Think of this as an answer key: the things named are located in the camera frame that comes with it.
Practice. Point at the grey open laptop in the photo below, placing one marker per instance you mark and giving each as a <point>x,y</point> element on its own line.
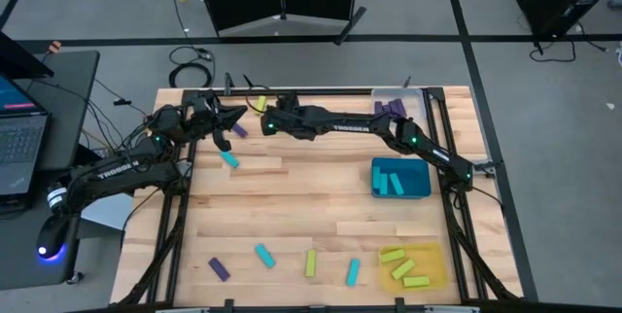
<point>19,143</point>

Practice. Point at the blue plastic bin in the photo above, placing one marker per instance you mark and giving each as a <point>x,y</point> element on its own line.
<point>413,182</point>

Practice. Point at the green rounded block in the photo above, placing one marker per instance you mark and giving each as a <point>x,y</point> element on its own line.
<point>311,263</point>
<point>261,104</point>
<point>416,282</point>
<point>392,256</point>
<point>403,269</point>

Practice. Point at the desk caster wheel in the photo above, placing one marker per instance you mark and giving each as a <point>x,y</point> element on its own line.
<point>75,278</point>

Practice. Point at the black monitor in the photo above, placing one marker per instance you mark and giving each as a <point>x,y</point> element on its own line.
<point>14,60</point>

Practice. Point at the clear plastic bin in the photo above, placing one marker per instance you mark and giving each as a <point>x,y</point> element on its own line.
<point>413,101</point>

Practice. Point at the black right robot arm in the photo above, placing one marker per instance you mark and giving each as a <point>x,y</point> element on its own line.
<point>350,128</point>

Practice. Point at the black frame clip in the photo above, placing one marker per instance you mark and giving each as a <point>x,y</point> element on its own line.
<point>407,81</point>
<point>228,84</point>
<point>248,80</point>

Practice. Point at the black aluminium table frame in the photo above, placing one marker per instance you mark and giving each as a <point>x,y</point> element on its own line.
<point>218,92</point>

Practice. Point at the black computer mouse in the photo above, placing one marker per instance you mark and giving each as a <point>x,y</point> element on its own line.
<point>52,236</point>

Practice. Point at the orange striped tag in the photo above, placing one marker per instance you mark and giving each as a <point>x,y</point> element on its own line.
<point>55,46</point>

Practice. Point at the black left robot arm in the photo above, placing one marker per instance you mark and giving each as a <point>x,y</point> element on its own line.
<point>121,171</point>

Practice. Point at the yellow plastic bin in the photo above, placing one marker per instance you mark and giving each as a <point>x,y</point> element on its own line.
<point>432,259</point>

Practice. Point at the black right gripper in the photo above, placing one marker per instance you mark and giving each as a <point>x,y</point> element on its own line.
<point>284,123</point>

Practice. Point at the white paper sheet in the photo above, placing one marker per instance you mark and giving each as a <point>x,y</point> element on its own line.
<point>104,213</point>

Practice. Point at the grey side desk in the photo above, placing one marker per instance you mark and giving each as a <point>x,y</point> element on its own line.
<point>73,84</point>

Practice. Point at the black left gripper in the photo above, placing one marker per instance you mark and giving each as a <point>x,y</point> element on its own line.
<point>201,118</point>

